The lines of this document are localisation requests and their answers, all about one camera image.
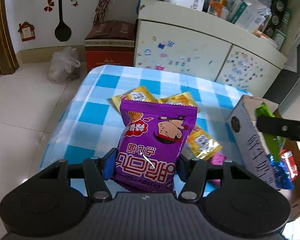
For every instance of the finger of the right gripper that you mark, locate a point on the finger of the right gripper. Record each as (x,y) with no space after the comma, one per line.
(290,129)

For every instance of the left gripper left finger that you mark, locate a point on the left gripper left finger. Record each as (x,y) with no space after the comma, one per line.
(96,171)

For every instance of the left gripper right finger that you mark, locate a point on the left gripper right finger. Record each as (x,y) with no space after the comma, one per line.
(193,173)

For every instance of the green snack bag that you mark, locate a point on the green snack bag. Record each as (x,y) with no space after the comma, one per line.
(268,125)

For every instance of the pink snack packet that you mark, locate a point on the pink snack packet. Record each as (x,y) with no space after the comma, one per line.
(216,159)

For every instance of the purple snack bag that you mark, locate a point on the purple snack bag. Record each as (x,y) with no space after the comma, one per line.
(150,144)

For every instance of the red orange snack bag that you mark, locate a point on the red orange snack bag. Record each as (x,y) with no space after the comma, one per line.
(288,158)

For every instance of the yellow snack packet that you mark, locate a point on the yellow snack packet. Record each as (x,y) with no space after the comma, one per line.
(138,94)
(201,144)
(184,99)

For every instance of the blue checkered tablecloth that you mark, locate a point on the blue checkered tablecloth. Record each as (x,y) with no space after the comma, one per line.
(91,125)

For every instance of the cardboard box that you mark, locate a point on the cardboard box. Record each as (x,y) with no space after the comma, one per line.
(254,149)

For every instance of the blue foil snack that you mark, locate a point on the blue foil snack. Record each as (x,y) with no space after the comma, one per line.
(282,175)

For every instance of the green white carton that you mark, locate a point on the green white carton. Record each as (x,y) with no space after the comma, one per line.
(281,31)

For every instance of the clear plastic bag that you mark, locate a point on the clear plastic bag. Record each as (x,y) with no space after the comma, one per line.
(64,66)

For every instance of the white barcode box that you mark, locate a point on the white barcode box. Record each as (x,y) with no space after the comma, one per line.
(247,14)

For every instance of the red cardboard carton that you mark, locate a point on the red cardboard carton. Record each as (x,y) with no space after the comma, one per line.
(110,42)

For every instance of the cream cabinet with stickers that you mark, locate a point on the cream cabinet with stickers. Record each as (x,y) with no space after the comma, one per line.
(177,39)

